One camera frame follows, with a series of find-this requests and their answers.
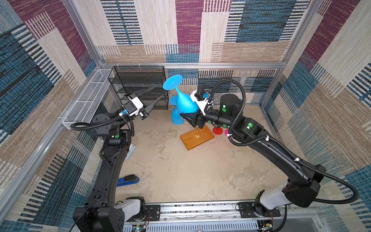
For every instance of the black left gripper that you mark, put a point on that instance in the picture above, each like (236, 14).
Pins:
(143, 109)

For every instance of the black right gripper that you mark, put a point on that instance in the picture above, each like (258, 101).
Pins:
(198, 117)

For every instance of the blue wine glass front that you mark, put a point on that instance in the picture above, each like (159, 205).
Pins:
(184, 102)

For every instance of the blue wine glass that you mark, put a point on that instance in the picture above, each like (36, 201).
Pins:
(184, 102)
(175, 115)

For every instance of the red wine glass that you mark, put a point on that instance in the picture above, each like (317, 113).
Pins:
(217, 131)

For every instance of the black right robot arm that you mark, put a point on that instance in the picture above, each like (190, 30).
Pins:
(303, 184)

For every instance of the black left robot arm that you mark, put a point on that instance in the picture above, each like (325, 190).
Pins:
(110, 168)

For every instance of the wooden rack base board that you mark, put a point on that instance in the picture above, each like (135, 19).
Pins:
(190, 141)

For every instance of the light blue stapler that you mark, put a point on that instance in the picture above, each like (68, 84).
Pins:
(131, 151)

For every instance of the blue black stapler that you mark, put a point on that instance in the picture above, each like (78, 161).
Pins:
(128, 180)

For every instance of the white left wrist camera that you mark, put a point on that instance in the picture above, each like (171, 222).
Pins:
(132, 107)

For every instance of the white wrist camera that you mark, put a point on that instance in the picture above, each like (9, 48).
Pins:
(201, 98)
(132, 107)

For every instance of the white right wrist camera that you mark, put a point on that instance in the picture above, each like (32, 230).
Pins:
(201, 98)

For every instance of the gold wire glass rack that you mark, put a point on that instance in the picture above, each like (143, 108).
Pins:
(197, 132)

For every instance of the black mesh wall shelf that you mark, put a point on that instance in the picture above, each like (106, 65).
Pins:
(129, 79)

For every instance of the white mesh wall basket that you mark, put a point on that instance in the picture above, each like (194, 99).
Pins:
(87, 103)

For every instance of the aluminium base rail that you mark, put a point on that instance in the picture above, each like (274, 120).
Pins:
(218, 216)

